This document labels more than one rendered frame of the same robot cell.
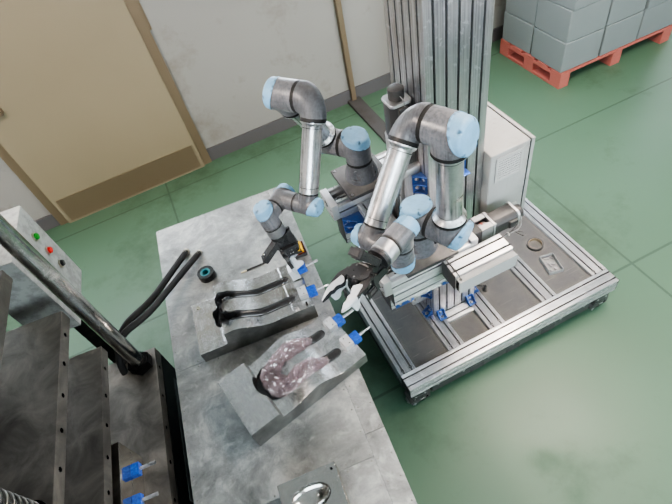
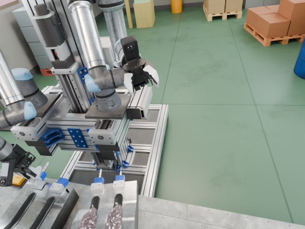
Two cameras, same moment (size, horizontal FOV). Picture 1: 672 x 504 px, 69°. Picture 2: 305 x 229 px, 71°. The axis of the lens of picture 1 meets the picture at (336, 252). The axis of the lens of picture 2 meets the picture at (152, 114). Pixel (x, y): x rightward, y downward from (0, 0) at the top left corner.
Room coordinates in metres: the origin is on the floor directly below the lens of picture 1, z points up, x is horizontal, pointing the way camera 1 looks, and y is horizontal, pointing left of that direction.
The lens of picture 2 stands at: (0.50, 0.48, 1.75)
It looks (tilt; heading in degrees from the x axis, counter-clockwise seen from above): 39 degrees down; 298
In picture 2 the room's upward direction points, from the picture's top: 8 degrees counter-clockwise
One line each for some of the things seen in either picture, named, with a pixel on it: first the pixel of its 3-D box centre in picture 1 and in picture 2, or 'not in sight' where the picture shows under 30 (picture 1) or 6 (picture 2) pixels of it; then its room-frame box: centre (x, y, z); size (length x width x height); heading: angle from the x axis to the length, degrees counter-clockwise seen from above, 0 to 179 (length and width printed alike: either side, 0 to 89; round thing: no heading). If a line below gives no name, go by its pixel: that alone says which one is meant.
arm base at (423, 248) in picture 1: (417, 235); (106, 97); (1.20, -0.32, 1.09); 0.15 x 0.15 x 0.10
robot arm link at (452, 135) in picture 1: (448, 185); (117, 35); (1.09, -0.40, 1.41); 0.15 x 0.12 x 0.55; 39
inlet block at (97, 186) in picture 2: (340, 319); (99, 180); (1.08, 0.06, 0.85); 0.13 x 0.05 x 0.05; 115
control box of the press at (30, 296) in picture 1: (106, 343); not in sight; (1.37, 1.13, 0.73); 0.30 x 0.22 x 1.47; 8
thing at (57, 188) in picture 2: (314, 290); (63, 181); (1.23, 0.13, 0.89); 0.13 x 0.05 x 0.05; 98
